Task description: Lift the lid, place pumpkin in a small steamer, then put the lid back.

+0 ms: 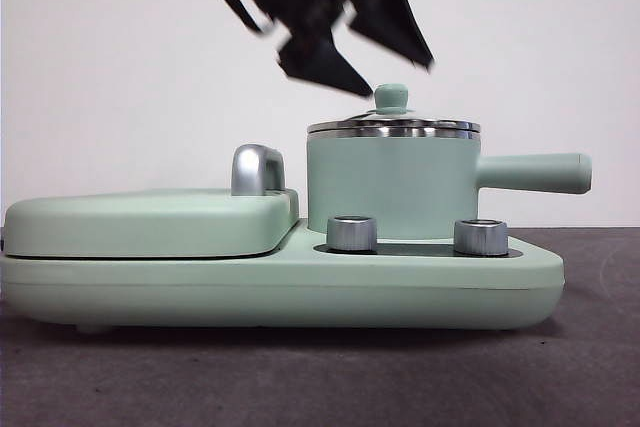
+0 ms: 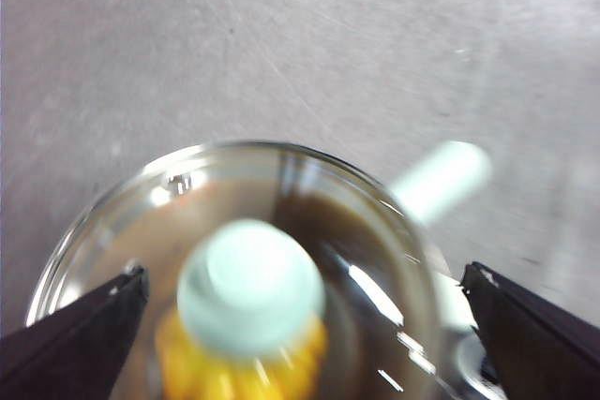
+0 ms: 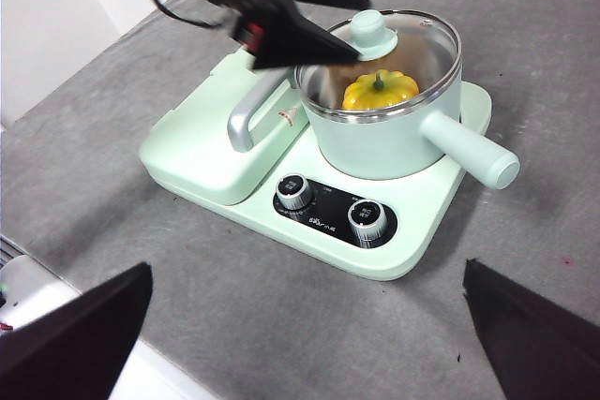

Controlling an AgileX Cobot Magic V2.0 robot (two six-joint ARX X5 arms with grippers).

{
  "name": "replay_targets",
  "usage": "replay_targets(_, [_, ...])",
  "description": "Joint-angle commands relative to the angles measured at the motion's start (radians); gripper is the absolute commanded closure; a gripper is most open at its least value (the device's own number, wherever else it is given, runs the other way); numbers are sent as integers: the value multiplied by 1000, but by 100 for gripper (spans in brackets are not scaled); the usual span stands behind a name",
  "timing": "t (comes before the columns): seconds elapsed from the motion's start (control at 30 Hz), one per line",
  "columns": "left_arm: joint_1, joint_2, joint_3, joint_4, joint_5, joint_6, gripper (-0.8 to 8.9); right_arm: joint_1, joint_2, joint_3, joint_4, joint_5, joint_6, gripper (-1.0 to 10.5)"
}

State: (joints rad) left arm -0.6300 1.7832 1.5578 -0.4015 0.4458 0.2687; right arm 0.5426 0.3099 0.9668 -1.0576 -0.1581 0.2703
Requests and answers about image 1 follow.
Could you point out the glass lid with green knob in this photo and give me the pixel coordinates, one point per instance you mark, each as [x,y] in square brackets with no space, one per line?
[391,96]

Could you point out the silver control knob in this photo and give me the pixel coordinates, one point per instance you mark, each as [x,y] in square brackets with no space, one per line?
[481,237]
[352,234]

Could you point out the mint green breakfast machine base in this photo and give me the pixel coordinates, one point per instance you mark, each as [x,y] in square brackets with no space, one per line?
[200,292]

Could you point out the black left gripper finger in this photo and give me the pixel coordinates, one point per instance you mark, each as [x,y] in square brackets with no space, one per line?
[390,12]
[322,67]

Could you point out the mint green griddle cover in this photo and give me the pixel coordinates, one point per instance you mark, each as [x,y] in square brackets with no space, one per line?
[125,222]

